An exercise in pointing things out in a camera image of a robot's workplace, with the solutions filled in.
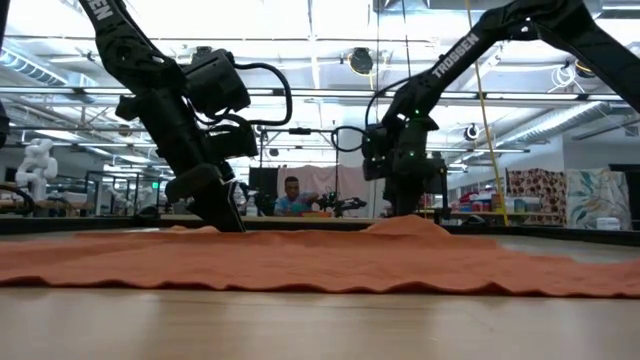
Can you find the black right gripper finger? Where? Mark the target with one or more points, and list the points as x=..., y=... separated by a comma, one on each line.
x=405, y=197

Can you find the orange towel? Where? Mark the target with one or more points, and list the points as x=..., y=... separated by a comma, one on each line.
x=300, y=260

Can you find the person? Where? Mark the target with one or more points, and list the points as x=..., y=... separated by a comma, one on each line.
x=295, y=202

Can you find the black background robot arm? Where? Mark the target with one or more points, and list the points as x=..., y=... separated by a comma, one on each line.
x=345, y=204

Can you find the black overhead camera stand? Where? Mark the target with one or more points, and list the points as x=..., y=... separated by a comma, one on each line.
x=300, y=131

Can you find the shelf with colourful boxes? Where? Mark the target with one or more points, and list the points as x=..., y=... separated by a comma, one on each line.
x=475, y=205

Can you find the leaf patterned cloth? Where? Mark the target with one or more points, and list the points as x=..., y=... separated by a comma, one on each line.
x=597, y=195

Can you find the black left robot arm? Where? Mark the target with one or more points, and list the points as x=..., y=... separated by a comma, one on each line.
x=125, y=45

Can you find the black background monitor large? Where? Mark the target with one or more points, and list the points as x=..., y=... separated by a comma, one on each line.
x=440, y=185

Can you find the white bucket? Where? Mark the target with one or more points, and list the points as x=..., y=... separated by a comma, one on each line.
x=607, y=224

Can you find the floral patterned cloth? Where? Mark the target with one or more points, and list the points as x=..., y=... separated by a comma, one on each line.
x=537, y=187

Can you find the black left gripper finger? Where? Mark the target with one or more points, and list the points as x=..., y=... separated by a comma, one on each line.
x=215, y=205

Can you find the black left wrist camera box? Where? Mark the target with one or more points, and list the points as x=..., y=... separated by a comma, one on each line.
x=215, y=82

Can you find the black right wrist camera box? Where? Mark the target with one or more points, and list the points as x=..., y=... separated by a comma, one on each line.
x=377, y=155

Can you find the black background monitor small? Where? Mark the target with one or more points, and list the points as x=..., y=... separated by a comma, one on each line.
x=263, y=182

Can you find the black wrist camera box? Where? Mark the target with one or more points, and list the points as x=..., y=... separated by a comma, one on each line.
x=215, y=82
x=377, y=155

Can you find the white humanoid robot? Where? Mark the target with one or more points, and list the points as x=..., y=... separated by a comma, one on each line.
x=37, y=165

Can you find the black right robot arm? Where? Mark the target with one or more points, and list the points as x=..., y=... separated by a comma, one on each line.
x=450, y=65

